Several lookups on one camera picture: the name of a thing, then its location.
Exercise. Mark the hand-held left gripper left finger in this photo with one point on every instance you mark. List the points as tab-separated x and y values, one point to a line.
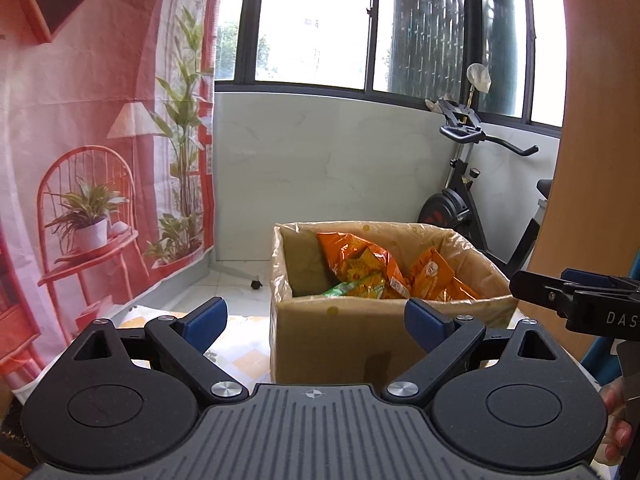
205	322

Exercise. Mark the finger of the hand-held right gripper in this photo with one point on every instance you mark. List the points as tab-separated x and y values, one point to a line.
595	279
540	291

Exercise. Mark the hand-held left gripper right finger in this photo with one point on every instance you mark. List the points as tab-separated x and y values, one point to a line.
425	325

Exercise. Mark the orange snack packet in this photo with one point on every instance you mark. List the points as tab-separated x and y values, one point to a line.
350	250
435	275

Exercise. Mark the yellow snack packet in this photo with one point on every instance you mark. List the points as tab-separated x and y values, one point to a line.
365	277

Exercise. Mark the green snack packet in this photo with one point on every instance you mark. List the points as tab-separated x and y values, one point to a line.
340	289

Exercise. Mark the cardboard box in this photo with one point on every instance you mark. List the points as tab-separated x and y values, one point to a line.
325	340

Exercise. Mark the person's right hand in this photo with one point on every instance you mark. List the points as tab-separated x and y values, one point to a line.
616	410

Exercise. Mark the blue board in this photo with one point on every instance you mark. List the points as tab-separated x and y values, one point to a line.
600	360

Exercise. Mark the black exercise bike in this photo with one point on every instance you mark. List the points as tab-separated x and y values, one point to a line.
457	210

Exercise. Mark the wooden board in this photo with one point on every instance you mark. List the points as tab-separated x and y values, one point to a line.
590	160

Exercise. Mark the printed room backdrop cloth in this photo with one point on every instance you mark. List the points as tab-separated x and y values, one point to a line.
90	135

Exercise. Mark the white plastic bag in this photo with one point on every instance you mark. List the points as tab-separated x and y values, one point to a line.
479	76

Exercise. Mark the black framed window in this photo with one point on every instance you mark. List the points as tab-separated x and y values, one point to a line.
315	20

